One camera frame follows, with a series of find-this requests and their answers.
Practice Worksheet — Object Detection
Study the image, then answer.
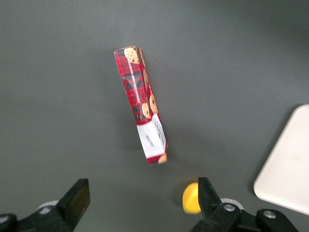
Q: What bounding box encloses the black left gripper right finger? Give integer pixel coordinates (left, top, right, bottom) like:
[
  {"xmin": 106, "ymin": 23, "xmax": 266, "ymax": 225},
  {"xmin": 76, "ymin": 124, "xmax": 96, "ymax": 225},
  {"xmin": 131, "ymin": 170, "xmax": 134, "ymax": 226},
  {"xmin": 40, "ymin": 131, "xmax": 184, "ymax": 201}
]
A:
[{"xmin": 190, "ymin": 177, "xmax": 242, "ymax": 232}]

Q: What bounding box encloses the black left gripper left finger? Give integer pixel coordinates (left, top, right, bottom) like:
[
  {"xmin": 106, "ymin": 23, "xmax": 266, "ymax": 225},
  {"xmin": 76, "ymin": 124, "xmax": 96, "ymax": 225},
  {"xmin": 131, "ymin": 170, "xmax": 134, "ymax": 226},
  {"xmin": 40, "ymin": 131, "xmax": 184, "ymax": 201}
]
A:
[{"xmin": 36, "ymin": 178, "xmax": 91, "ymax": 232}]

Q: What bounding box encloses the red plaid cookie box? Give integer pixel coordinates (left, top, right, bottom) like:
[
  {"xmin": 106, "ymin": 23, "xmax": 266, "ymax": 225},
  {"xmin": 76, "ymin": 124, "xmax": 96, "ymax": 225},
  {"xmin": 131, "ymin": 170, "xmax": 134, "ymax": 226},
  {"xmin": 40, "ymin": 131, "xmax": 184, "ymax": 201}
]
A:
[{"xmin": 113, "ymin": 45, "xmax": 169, "ymax": 167}]

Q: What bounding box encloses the cream plastic tray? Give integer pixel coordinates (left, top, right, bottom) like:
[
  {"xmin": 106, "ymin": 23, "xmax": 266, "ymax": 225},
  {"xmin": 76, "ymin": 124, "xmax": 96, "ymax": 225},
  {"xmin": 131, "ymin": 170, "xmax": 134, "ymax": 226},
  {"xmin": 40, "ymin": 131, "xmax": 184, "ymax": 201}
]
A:
[{"xmin": 253, "ymin": 104, "xmax": 309, "ymax": 216}]

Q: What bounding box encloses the small yellow round object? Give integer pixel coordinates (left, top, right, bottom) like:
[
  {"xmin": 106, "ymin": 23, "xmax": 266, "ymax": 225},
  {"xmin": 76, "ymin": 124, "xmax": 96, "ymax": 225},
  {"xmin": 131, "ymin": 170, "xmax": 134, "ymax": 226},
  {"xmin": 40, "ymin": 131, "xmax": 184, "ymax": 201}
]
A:
[{"xmin": 181, "ymin": 182, "xmax": 202, "ymax": 215}]

